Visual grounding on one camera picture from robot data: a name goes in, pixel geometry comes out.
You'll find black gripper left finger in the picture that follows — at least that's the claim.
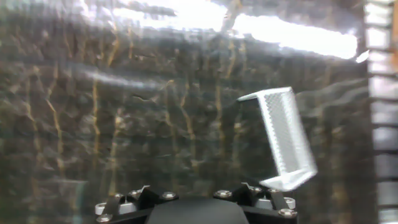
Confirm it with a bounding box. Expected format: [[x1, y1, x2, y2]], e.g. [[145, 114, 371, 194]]
[[95, 185, 180, 224]]

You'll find black marble-pattern mat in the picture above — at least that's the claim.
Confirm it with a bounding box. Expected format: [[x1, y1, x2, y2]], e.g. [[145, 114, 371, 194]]
[[0, 0, 377, 224]]

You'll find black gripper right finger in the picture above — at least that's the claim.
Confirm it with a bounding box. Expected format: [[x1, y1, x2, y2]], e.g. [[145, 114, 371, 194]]
[[213, 182, 299, 224]]

